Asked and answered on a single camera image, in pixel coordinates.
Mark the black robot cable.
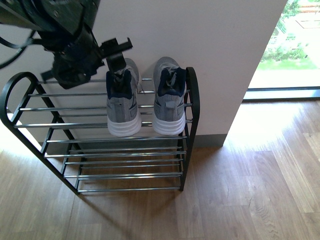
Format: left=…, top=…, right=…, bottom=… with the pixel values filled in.
left=0, top=29, right=38, bottom=70

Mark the grey knit sneaker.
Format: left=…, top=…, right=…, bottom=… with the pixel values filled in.
left=152, top=56, right=187, bottom=136
left=106, top=58, right=142, bottom=137

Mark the black metal shoe rack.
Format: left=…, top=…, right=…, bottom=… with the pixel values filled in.
left=0, top=67, right=200, bottom=194

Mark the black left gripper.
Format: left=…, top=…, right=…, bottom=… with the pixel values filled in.
left=41, top=24, right=133, bottom=89

